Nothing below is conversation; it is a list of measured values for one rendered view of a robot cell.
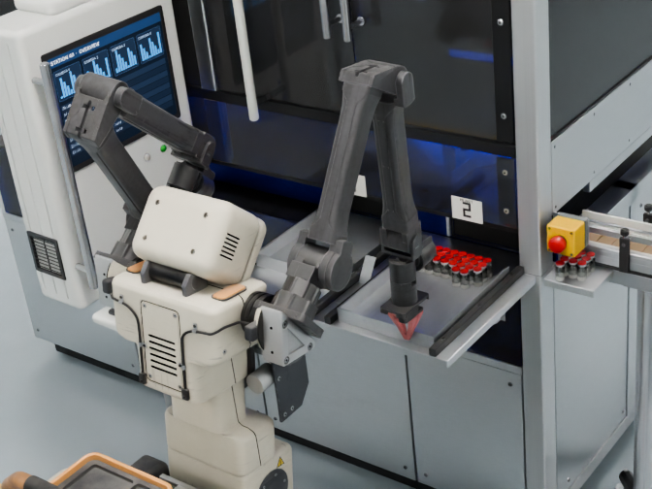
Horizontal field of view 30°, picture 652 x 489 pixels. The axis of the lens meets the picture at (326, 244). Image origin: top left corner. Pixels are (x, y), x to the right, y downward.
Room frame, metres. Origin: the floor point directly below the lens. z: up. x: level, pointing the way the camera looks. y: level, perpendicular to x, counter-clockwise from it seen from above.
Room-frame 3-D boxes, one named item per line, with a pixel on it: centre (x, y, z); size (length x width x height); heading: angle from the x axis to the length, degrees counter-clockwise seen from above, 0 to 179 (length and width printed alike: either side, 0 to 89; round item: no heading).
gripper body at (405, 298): (2.26, -0.16, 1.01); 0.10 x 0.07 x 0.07; 141
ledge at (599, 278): (2.48, -0.60, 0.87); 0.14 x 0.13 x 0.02; 140
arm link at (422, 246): (2.29, -0.18, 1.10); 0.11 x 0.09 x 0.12; 142
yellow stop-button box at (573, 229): (2.46, -0.56, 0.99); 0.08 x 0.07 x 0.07; 140
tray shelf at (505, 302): (2.58, -0.11, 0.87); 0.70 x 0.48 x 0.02; 50
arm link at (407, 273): (2.27, -0.16, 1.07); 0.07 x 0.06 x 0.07; 142
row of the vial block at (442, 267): (2.52, -0.29, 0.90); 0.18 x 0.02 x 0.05; 50
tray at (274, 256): (2.74, -0.03, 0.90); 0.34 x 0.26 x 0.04; 140
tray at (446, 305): (2.44, -0.22, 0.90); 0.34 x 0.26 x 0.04; 140
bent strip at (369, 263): (2.52, -0.06, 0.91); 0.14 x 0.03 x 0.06; 141
